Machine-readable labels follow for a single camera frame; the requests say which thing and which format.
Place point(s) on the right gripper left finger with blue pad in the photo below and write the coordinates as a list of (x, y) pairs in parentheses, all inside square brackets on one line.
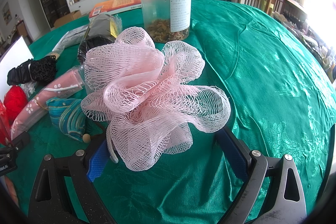
[(50, 201)]

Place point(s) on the grey printed plastic packet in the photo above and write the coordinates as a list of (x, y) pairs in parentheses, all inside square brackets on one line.
[(71, 38)]

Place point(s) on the teal embroidered fabric pouch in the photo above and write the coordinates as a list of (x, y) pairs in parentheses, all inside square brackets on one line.
[(67, 116)]

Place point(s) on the black yarn in plastic bag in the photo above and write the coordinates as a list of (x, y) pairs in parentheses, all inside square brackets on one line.
[(102, 30)]

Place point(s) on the clear jar black lid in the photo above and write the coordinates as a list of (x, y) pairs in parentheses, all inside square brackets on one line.
[(166, 20)]

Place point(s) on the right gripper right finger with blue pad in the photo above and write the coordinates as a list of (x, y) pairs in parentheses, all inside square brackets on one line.
[(284, 201)]

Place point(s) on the white storage box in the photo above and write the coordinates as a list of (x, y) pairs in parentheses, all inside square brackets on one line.
[(18, 53)]

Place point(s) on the orange book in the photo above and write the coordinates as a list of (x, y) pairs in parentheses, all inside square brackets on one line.
[(112, 7)]

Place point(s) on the pink mesh bath pouf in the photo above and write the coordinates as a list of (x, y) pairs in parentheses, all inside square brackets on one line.
[(148, 98)]

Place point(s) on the red yarn ball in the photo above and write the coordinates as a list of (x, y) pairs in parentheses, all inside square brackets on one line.
[(14, 101)]

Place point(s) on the pink floral cloth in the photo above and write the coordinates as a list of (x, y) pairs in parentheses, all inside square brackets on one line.
[(64, 86)]

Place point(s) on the cardboard box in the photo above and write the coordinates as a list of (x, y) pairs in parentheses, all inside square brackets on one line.
[(67, 18)]

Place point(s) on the black lace fabric bundle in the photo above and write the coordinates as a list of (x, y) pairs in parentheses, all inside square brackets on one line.
[(41, 71)]

